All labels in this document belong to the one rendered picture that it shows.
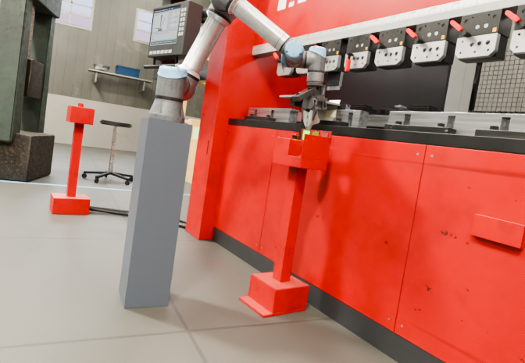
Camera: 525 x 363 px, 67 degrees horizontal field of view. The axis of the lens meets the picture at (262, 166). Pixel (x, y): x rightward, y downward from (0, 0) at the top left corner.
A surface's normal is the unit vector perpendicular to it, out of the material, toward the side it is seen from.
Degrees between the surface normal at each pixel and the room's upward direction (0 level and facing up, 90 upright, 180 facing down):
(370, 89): 90
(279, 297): 90
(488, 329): 90
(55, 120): 90
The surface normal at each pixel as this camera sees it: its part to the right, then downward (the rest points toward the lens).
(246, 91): 0.54, 0.14
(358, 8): -0.83, -0.09
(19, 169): 0.17, 0.09
